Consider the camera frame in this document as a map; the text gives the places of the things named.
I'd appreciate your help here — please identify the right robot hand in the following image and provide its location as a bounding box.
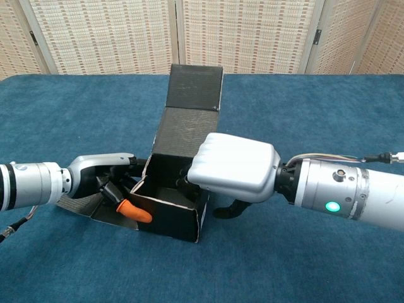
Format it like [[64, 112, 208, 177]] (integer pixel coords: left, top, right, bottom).
[[177, 132, 282, 220]]

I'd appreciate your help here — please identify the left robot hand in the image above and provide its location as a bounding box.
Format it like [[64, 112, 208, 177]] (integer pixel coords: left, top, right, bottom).
[[61, 152, 153, 223]]

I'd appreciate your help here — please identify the dark cardboard box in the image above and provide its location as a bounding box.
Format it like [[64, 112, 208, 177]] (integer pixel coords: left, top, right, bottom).
[[56, 64, 225, 244]]

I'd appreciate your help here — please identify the woven bamboo screen panel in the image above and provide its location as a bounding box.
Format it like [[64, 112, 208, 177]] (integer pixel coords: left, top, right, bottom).
[[175, 0, 328, 76], [304, 0, 384, 76], [17, 0, 184, 76], [352, 0, 404, 76], [0, 0, 51, 81]]

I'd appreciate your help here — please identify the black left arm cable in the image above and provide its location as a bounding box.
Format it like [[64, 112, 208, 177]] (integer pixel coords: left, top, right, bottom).
[[0, 205, 40, 244]]

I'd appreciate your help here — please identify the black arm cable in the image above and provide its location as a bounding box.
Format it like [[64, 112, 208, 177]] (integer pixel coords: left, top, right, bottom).
[[361, 151, 404, 165], [0, 205, 40, 244]]

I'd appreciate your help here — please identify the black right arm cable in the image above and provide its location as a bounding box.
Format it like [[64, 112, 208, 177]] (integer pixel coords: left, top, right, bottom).
[[361, 151, 404, 165]]

